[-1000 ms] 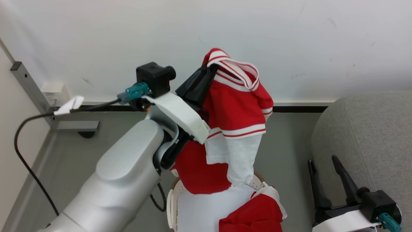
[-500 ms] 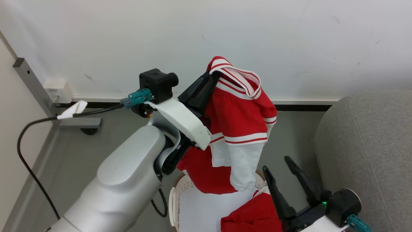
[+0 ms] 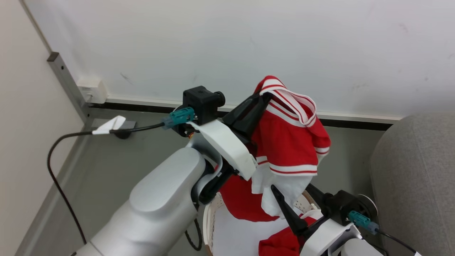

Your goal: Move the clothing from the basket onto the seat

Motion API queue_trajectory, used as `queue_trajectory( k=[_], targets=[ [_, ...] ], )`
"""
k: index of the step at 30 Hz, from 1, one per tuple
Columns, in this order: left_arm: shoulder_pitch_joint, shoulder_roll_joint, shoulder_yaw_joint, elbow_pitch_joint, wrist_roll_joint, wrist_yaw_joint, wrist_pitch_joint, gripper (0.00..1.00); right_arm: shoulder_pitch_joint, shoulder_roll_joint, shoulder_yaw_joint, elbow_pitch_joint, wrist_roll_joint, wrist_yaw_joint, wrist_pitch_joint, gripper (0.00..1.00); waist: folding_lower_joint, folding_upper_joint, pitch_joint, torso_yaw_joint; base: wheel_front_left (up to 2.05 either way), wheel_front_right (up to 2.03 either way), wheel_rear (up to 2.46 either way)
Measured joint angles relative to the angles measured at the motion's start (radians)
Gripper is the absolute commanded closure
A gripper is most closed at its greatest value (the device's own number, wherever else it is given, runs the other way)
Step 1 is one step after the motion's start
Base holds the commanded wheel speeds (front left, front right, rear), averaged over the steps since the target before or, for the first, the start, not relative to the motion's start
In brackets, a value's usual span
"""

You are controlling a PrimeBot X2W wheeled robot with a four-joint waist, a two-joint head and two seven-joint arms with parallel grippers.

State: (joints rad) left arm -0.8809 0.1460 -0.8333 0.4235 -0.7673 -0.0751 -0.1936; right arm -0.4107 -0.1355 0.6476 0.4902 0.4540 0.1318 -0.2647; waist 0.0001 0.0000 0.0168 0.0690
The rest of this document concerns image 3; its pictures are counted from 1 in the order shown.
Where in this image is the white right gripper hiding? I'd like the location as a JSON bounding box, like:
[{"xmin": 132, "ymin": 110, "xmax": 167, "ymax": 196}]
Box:
[{"xmin": 271, "ymin": 183, "xmax": 362, "ymax": 256}]

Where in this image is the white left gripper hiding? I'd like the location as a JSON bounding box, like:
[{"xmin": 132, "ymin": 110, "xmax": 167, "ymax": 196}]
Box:
[{"xmin": 188, "ymin": 93, "xmax": 273, "ymax": 181}]

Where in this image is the red white striped garment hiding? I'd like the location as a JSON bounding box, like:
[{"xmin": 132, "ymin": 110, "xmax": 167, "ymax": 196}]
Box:
[{"xmin": 249, "ymin": 75, "xmax": 332, "ymax": 218}]

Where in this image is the red crumpled clothing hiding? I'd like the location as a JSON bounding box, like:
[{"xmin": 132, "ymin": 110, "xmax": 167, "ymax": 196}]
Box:
[{"xmin": 258, "ymin": 216, "xmax": 317, "ymax": 256}]

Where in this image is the plain red clothing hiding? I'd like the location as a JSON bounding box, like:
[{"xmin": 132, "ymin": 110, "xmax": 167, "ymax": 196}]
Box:
[{"xmin": 218, "ymin": 174, "xmax": 282, "ymax": 223}]

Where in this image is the white clothing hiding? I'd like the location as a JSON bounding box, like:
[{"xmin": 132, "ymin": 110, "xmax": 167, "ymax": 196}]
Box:
[{"xmin": 213, "ymin": 204, "xmax": 296, "ymax": 256}]

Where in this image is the white perforated laundry basket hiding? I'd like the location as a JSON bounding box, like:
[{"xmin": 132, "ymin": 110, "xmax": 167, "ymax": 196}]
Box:
[{"xmin": 202, "ymin": 190, "xmax": 321, "ymax": 256}]

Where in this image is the grey fabric sofa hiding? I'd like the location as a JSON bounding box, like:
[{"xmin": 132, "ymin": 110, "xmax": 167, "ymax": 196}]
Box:
[{"xmin": 369, "ymin": 112, "xmax": 455, "ymax": 256}]

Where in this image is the dark grey floor stopper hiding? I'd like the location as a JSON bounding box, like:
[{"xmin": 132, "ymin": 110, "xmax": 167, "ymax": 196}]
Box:
[{"xmin": 113, "ymin": 121, "xmax": 138, "ymax": 139}]

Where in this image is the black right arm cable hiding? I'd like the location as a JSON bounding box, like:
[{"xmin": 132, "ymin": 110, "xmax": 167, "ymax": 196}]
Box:
[{"xmin": 348, "ymin": 210, "xmax": 422, "ymax": 256}]

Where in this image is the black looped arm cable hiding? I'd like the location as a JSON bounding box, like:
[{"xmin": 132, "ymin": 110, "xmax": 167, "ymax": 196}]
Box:
[{"xmin": 184, "ymin": 218, "xmax": 203, "ymax": 251}]

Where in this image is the white wall socket box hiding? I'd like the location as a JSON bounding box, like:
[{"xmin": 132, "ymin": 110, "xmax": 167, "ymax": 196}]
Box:
[{"xmin": 76, "ymin": 77, "xmax": 108, "ymax": 105}]

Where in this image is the grey metal frame rail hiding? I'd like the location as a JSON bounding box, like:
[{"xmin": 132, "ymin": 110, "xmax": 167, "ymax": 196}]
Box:
[{"xmin": 47, "ymin": 52, "xmax": 93, "ymax": 124}]

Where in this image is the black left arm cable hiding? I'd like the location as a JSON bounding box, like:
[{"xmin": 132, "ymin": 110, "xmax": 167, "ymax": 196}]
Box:
[{"xmin": 47, "ymin": 107, "xmax": 196, "ymax": 246}]

